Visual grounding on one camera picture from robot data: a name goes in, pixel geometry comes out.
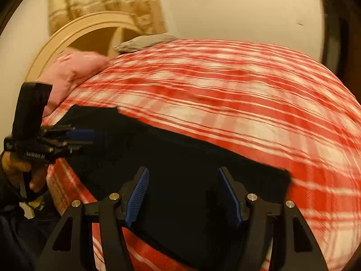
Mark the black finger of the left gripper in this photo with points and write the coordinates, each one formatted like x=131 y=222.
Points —
x=64 y=148
x=66 y=133

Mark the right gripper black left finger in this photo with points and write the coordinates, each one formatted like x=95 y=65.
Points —
x=70 y=246

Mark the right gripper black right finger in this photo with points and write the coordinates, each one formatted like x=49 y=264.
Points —
x=275 y=229

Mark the black pants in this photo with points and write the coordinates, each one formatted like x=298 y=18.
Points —
x=186 y=213

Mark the person's left hand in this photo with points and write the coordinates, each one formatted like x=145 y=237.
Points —
x=14 y=167

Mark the pink folded blanket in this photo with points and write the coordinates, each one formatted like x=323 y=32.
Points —
x=70 y=69

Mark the cream round headboard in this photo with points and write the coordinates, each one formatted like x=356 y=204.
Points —
x=99 y=32

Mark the grey striped pillow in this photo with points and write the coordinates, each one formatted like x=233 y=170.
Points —
x=142 y=42

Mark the red white plaid bedsheet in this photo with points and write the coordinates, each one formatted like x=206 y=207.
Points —
x=265 y=102

